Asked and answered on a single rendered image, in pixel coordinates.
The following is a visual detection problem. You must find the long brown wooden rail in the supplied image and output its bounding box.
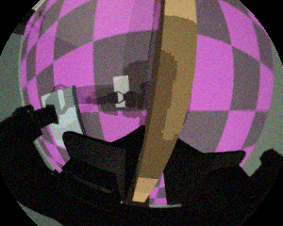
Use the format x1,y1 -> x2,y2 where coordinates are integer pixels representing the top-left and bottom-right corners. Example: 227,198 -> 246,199
133,0 -> 198,202

